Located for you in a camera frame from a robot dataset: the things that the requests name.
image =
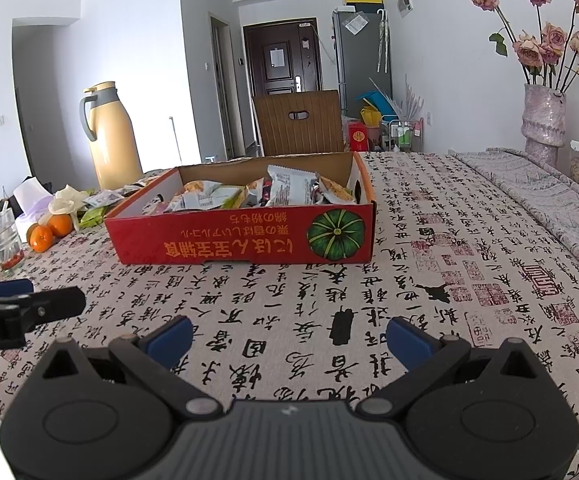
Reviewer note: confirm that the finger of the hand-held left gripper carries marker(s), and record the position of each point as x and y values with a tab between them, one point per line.
7	289
57	304

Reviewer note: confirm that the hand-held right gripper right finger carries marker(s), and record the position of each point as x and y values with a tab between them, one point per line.
412	345

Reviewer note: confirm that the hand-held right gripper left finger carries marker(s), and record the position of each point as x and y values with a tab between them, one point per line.
167	342

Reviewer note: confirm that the red pumpkin print cardboard box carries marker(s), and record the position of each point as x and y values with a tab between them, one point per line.
194	240

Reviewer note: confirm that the jumble of colourful snack packets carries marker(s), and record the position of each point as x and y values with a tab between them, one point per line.
289	185

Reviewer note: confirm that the orange fruit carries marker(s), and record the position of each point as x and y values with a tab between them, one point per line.
39	239
60	225

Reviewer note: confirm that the scatter of small snack packets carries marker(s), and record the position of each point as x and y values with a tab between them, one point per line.
92	217

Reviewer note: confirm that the purple tissue pack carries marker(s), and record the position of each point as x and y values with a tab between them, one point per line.
32	195

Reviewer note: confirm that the cream crumpled bag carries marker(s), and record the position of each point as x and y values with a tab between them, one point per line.
69	200

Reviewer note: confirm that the yellow thermos jug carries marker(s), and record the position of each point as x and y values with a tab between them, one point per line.
114	145

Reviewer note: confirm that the mop pole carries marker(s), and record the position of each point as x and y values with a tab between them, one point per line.
174	142

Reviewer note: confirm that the grey striped cloth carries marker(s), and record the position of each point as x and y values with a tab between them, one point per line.
534	185

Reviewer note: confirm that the red gift box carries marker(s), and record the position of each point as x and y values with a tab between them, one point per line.
358	136

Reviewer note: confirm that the yellow bag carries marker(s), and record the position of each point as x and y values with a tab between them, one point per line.
371	117

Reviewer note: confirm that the brown wooden chair back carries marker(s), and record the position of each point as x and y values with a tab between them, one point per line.
279	135

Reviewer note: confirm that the white dried grass bunch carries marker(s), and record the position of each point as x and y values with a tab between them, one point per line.
410	100

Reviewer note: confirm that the blue plastic basin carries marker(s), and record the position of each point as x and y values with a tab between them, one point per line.
374	101

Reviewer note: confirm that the pink textured vase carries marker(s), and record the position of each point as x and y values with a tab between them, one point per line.
544	125

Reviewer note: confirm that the grey interior doorway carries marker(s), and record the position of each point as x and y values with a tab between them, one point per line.
222	90

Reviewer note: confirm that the grey refrigerator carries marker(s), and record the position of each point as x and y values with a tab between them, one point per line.
359	65

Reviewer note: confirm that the dark brown front door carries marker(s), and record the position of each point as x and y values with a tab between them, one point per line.
279	75

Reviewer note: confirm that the white umbrella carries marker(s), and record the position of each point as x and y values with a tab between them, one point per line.
382	40

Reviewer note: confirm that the paper notice on door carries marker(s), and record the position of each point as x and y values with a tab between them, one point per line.
276	56

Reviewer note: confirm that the paper sheet on refrigerator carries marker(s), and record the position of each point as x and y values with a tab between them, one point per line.
357	24

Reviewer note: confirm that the dried pink roses bouquet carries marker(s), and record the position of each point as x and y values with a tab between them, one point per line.
544	45

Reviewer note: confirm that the yellow box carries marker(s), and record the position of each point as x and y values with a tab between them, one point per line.
364	1

